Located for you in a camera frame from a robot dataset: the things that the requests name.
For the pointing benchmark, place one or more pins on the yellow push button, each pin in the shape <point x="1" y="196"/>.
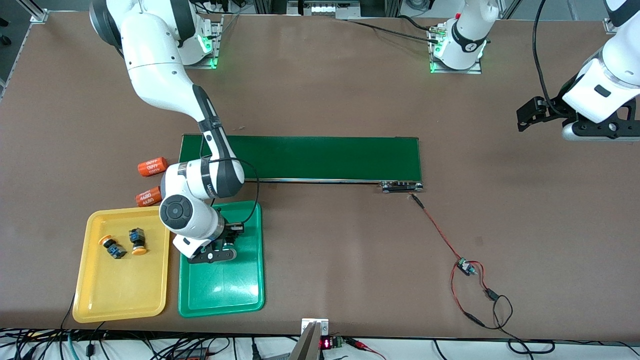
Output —
<point x="115" y="249"/>
<point x="139" y="250"/>

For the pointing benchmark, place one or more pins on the white labelled device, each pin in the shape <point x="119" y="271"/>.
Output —
<point x="325" y="9"/>

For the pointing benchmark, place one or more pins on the silver metal clamp bracket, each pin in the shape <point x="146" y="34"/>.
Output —
<point x="315" y="330"/>

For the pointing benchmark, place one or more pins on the red clip lead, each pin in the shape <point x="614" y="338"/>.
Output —
<point x="357" y="343"/>

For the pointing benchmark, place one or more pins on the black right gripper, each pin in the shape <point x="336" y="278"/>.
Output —
<point x="229" y="233"/>

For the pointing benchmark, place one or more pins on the green plastic tray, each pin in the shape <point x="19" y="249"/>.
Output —
<point x="230" y="285"/>

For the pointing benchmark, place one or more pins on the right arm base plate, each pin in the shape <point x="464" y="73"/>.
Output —
<point x="216" y="50"/>

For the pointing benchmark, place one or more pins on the small controller circuit board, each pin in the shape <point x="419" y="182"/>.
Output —
<point x="465" y="266"/>

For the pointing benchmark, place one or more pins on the orange cylinder 4680 print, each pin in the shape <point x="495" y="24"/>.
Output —
<point x="152" y="167"/>
<point x="147" y="197"/>

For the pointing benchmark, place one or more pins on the red led display module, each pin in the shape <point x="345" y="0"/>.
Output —
<point x="326" y="343"/>

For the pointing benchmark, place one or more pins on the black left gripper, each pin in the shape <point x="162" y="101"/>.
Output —
<point x="550" y="111"/>

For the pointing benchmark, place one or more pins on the yellow plastic tray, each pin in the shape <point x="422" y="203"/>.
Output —
<point x="122" y="285"/>

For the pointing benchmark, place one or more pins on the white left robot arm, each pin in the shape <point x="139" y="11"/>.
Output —
<point x="607" y="85"/>

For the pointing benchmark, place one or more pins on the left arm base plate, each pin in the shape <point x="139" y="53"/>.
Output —
<point x="465" y="71"/>

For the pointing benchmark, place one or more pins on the aluminium profile corner post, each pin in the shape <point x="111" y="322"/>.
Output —
<point x="35" y="12"/>
<point x="611" y="26"/>

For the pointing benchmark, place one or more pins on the green conveyor belt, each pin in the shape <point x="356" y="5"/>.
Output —
<point x="325" y="157"/>

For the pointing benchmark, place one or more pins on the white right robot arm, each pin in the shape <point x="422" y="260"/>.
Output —
<point x="180" y="212"/>

